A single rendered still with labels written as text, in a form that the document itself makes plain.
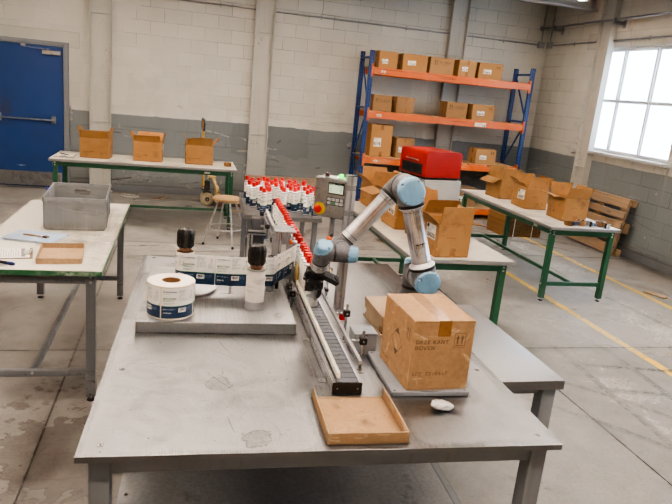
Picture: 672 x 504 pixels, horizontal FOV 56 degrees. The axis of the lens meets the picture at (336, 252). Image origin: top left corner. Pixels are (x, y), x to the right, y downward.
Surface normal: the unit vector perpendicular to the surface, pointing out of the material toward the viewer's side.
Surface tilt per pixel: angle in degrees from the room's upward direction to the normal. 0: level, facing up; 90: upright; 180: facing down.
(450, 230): 91
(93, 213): 90
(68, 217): 90
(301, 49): 90
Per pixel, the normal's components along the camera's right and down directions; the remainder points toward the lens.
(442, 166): 0.41, 0.26
